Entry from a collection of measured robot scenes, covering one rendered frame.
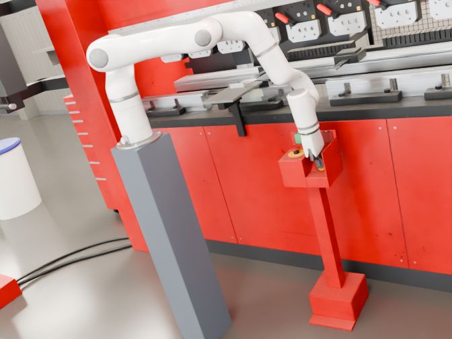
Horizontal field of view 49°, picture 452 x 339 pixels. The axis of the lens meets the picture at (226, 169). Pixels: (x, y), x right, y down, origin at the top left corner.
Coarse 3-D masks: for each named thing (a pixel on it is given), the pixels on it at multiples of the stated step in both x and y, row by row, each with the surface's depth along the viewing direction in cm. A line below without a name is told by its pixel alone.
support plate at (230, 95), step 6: (252, 84) 238; (258, 84) 237; (228, 90) 240; (234, 90) 237; (240, 90) 233; (246, 90) 230; (216, 96) 235; (222, 96) 232; (228, 96) 229; (234, 96) 226; (240, 96) 226; (204, 102) 231; (210, 102) 229; (216, 102) 227; (222, 102) 225
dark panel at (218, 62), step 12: (324, 0) 257; (288, 36) 279; (324, 36) 266; (336, 36) 262; (348, 36) 259; (288, 48) 282; (192, 60) 327; (204, 60) 321; (216, 60) 316; (228, 60) 310; (204, 72) 326
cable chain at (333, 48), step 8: (352, 40) 249; (296, 48) 271; (304, 48) 264; (312, 48) 259; (320, 48) 256; (328, 48) 254; (336, 48) 251; (344, 48) 249; (288, 56) 270; (296, 56) 267; (304, 56) 264
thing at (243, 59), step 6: (234, 54) 242; (240, 54) 240; (246, 54) 238; (234, 60) 244; (240, 60) 242; (246, 60) 240; (252, 60) 239; (240, 66) 245; (246, 66) 243; (252, 66) 240
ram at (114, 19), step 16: (112, 0) 268; (128, 0) 262; (144, 0) 256; (160, 0) 250; (176, 0) 244; (192, 0) 238; (208, 0) 233; (224, 0) 228; (272, 0) 214; (288, 0) 210; (112, 16) 274; (128, 16) 267; (144, 16) 261; (160, 16) 254; (208, 16) 237; (128, 32) 273
